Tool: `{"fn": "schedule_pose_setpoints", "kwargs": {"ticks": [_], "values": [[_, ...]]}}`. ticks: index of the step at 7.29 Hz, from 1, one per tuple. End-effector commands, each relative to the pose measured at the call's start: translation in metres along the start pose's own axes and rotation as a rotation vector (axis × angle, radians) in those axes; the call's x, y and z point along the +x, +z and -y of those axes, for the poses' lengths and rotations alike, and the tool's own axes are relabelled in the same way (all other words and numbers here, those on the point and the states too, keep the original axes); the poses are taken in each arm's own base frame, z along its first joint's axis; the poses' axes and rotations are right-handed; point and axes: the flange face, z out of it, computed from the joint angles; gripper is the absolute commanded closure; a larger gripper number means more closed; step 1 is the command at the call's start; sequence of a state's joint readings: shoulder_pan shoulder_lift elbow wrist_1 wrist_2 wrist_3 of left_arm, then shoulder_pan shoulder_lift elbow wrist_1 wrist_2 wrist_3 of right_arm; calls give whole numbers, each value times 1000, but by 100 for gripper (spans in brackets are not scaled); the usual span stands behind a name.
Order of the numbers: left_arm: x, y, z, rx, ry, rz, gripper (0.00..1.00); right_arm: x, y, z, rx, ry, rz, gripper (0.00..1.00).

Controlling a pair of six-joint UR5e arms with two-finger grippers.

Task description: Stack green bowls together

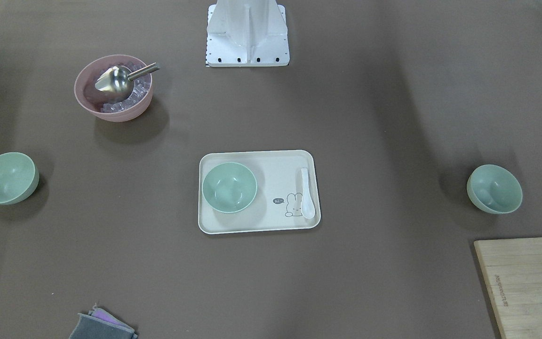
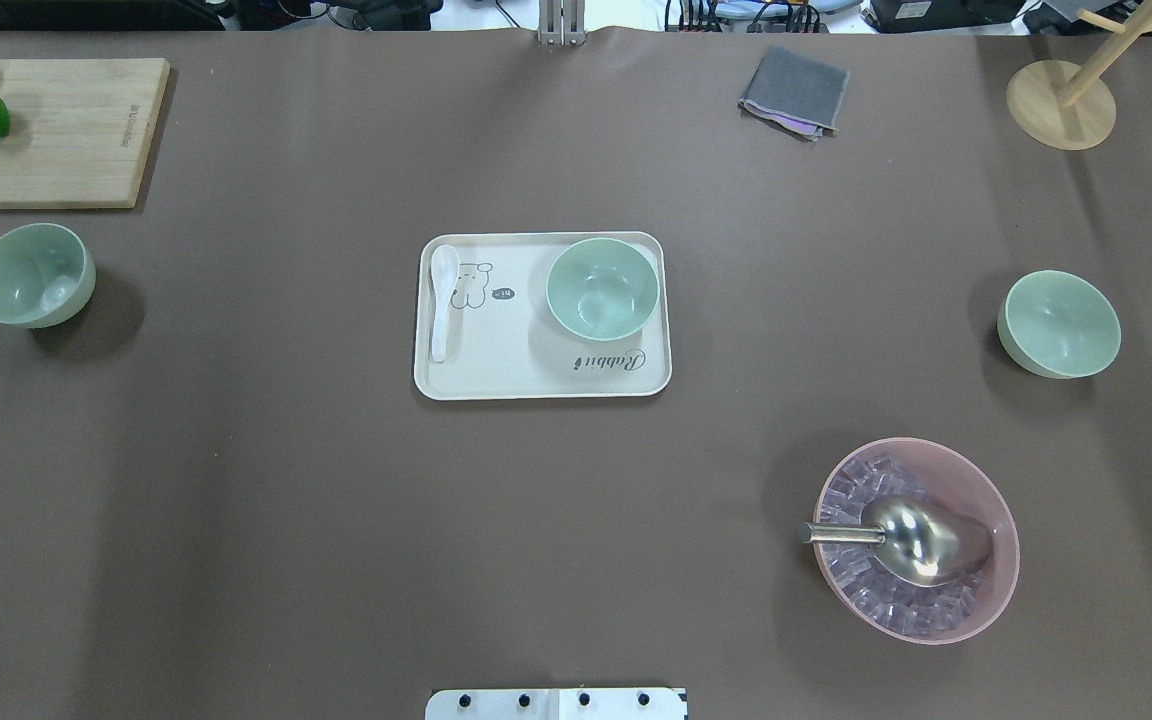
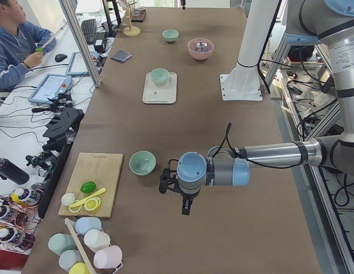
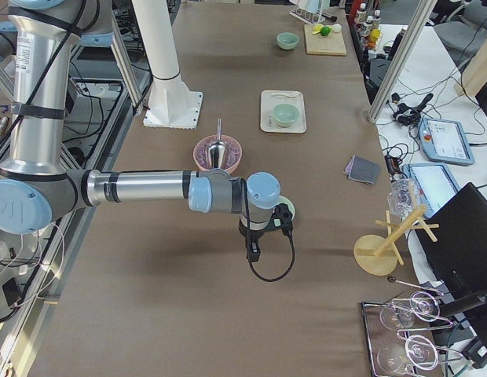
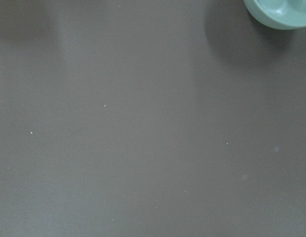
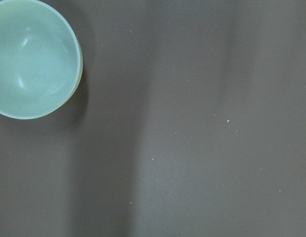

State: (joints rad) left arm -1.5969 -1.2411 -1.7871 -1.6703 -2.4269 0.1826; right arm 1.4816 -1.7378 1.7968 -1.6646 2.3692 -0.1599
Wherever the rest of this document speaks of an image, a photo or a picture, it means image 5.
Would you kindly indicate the green bowl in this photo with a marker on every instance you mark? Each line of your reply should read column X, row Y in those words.
column 278, row 14

